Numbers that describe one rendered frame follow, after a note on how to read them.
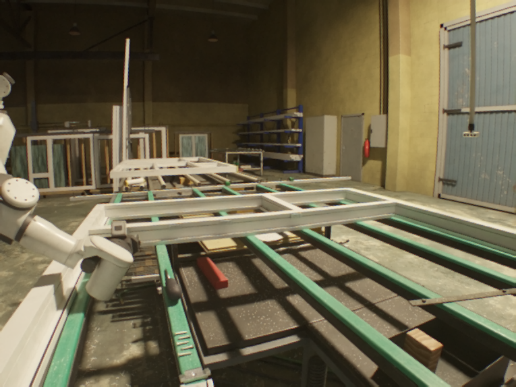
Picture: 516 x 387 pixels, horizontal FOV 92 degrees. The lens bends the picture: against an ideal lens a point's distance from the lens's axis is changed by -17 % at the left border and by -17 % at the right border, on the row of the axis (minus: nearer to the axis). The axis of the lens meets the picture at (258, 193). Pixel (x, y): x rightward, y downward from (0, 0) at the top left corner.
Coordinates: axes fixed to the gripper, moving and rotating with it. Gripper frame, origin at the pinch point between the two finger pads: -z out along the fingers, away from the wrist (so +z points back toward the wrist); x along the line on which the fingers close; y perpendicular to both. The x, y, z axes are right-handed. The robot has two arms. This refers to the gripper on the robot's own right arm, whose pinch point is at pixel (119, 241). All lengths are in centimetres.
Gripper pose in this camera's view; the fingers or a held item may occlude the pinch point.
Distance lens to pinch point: 97.2
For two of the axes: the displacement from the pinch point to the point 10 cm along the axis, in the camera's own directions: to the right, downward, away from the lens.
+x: -9.4, 0.6, -3.4
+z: 3.4, 1.6, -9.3
